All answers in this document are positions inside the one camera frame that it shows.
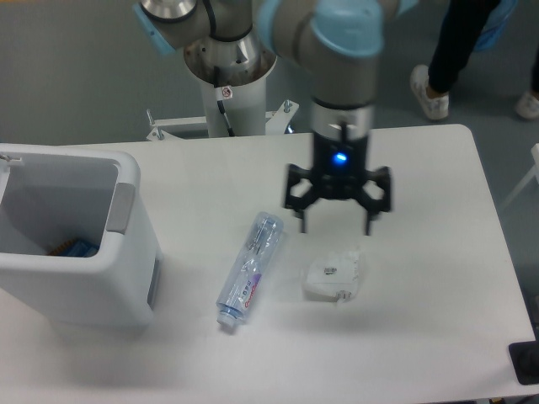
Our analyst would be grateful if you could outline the white face mask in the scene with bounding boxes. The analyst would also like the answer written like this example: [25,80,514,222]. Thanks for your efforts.
[301,250,365,305]

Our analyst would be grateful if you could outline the blue item inside trash can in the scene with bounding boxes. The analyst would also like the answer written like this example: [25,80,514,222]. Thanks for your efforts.
[47,238,99,258]

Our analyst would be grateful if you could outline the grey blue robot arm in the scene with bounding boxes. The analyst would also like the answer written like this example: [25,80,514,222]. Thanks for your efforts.
[133,1,413,221]

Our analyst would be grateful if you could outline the clear plastic water bottle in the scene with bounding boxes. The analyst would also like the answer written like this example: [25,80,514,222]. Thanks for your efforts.
[216,211,284,330]

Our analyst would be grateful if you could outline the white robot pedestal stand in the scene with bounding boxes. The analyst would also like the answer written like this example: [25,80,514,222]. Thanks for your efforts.
[145,24,315,142]

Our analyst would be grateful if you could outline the person leg dark trousers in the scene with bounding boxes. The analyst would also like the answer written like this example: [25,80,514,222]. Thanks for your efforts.
[427,0,539,98]

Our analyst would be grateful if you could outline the white frame at right edge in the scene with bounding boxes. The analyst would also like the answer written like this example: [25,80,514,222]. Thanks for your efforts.
[500,143,538,211]

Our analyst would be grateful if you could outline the black cable on pedestal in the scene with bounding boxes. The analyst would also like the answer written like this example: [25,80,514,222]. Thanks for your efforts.
[212,65,236,138]

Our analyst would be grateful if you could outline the white trash can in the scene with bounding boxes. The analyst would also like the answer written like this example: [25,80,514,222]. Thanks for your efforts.
[1,144,162,327]

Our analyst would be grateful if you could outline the white sneaker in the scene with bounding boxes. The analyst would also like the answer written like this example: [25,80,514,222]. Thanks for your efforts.
[409,65,449,121]
[515,91,539,120]

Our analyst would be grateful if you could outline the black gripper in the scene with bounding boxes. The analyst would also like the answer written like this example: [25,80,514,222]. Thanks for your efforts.
[283,133,392,236]

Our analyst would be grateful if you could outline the black device at table edge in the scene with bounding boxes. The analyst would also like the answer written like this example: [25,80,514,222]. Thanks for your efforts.
[509,341,538,385]

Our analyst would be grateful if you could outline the blue plastic bag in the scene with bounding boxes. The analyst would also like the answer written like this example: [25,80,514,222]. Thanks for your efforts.
[473,0,519,52]

